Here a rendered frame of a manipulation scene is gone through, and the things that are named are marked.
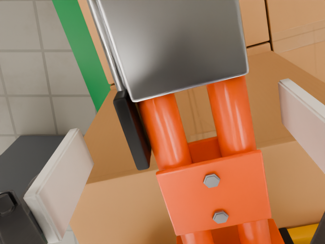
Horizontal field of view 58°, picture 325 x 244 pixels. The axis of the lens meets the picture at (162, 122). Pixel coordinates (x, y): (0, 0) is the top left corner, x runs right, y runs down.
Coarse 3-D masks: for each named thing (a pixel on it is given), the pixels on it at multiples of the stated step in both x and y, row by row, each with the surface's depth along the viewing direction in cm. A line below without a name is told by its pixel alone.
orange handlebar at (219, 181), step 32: (160, 96) 16; (224, 96) 15; (160, 128) 16; (224, 128) 16; (160, 160) 17; (192, 160) 20; (224, 160) 17; (256, 160) 16; (192, 192) 17; (224, 192) 17; (256, 192) 17; (192, 224) 19; (224, 224) 18; (256, 224) 19
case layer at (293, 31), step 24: (240, 0) 64; (264, 0) 64; (288, 0) 64; (312, 0) 64; (264, 24) 66; (288, 24) 66; (312, 24) 66; (96, 48) 69; (264, 48) 68; (288, 48) 68; (312, 48) 68; (312, 72) 70
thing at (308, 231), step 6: (294, 228) 37; (300, 228) 37; (306, 228) 36; (312, 228) 36; (294, 234) 36; (300, 234) 36; (306, 234) 36; (312, 234) 36; (294, 240) 36; (300, 240) 36; (306, 240) 36
